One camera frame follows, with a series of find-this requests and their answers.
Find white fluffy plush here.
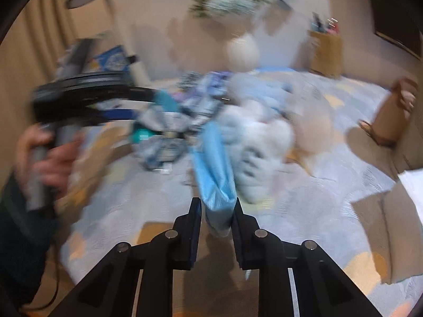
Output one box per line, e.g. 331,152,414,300
216,101,295,206

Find cream fluffy plush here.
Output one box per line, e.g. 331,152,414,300
287,99,335,176

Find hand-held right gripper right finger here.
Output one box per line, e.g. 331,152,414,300
231,197,385,317

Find bamboo pen holder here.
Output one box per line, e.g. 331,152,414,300
307,30,344,79

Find white ribbed vase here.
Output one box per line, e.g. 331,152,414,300
226,35,260,72

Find teal cloth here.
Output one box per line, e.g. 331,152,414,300
131,92,181,145

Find dark wooden cabinet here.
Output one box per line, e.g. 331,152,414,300
364,0,423,60

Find beige curtain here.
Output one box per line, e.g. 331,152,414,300
10,0,80,85

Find bunch of pens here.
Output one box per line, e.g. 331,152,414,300
311,11,341,36

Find person's left hand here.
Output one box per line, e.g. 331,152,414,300
15,124,84,206

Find pile of small packets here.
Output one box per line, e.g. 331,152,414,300
135,71,232,173

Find tan round handbag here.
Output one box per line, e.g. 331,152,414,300
358,77,419,146

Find tall beige object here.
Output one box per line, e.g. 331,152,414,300
381,185,423,285

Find white cloth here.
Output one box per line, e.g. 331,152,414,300
398,168,423,207

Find light blue plastic bag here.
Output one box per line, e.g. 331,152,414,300
190,120,239,239

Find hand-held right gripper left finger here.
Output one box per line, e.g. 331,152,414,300
49,197,203,317

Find person's left forearm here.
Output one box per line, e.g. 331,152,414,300
0,171,59,308

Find blue fuzzy sock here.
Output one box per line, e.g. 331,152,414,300
231,72,298,113

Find stack of books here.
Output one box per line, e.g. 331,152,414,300
95,44,137,74

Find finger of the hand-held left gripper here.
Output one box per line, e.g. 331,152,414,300
126,86,157,103
95,106,137,123

